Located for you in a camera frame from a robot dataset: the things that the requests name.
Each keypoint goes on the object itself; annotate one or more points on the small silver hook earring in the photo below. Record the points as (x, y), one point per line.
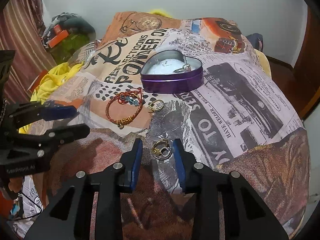
(165, 64)

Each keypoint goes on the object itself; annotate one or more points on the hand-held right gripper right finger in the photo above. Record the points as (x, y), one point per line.
(178, 165)

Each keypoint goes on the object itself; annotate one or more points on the wooden door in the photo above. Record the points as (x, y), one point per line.
(308, 62)

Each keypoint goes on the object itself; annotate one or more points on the purple heart-shaped tin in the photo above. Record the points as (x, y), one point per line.
(172, 83)

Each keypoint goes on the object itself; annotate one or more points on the dark blue bag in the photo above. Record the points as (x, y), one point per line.
(257, 41)

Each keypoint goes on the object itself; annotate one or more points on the newspaper printed blanket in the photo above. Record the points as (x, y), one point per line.
(225, 105)

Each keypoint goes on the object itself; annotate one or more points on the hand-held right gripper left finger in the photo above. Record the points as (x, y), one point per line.
(136, 160)

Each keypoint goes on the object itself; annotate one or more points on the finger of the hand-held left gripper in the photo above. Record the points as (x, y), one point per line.
(61, 112)
(70, 131)

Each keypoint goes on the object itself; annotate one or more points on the brown striped curtain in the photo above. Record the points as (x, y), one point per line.
(20, 35)

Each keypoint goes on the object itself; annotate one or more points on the pile of bags and boxes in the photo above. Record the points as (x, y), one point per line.
(77, 23)

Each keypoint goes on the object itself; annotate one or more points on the orange box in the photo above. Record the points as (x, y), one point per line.
(58, 38)

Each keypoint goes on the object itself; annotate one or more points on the green cloth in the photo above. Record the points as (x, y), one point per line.
(75, 46)

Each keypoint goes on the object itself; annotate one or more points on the orange cardboard piece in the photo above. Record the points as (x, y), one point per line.
(35, 83)

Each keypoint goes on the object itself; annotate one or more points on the yellow fleece cloth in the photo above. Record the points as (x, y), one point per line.
(160, 13)
(264, 63)

